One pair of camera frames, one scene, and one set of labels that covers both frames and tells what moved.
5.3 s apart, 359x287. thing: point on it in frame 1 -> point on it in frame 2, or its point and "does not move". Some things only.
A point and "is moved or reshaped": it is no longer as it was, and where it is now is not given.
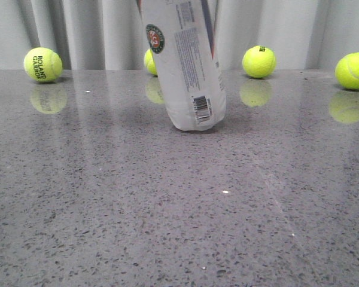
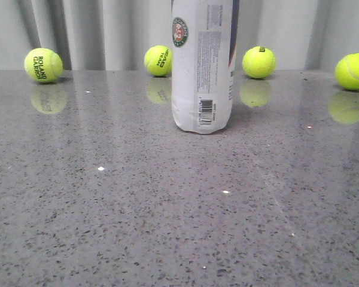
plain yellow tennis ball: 353,71 does not move
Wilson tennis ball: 259,61 does not move
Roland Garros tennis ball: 42,64 does not move
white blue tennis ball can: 184,36 is moved or reshaped
